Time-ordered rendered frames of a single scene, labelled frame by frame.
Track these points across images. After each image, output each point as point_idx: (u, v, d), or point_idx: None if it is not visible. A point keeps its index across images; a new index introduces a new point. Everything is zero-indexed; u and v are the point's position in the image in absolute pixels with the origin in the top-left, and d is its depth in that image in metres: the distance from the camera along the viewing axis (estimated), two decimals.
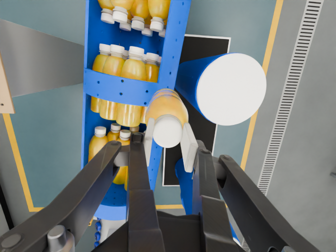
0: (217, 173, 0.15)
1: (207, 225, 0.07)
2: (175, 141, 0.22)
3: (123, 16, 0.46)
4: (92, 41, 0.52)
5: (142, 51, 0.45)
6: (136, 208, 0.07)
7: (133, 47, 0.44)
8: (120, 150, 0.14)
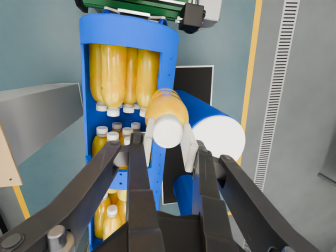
0: (217, 173, 0.15)
1: (207, 225, 0.07)
2: (114, 209, 0.66)
3: (116, 113, 0.53)
4: (90, 127, 0.60)
5: None
6: (136, 208, 0.07)
7: (127, 141, 0.52)
8: (120, 150, 0.14)
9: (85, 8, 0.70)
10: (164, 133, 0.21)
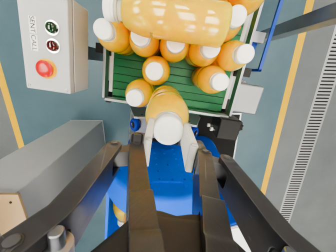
0: (217, 173, 0.15)
1: (207, 225, 0.07)
2: None
3: None
4: None
5: None
6: (136, 208, 0.07)
7: None
8: (120, 150, 0.14)
9: None
10: None
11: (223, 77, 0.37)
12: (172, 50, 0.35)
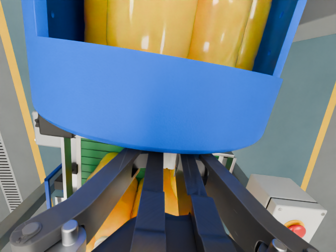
0: None
1: (200, 226, 0.07)
2: None
3: None
4: None
5: None
6: (145, 208, 0.08)
7: None
8: (141, 152, 0.14)
9: None
10: None
11: None
12: None
